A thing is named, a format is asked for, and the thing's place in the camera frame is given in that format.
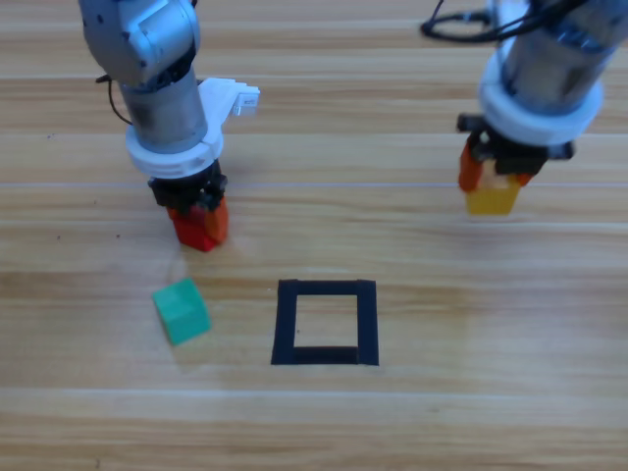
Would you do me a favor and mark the green wooden block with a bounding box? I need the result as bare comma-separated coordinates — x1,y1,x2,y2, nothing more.
150,277,213,346

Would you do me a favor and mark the red wooden block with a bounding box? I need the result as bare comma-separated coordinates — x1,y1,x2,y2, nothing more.
170,205,221,254

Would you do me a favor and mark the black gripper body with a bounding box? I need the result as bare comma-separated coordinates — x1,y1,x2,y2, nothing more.
455,112,576,178
147,160,230,216

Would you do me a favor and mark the yellow wooden block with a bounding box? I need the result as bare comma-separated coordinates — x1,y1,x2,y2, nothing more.
464,164,522,217

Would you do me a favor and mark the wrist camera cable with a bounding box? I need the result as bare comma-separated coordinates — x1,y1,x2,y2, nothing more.
95,72,132,125

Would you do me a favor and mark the black tape square outline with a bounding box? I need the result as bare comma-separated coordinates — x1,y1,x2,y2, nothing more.
270,279,381,368

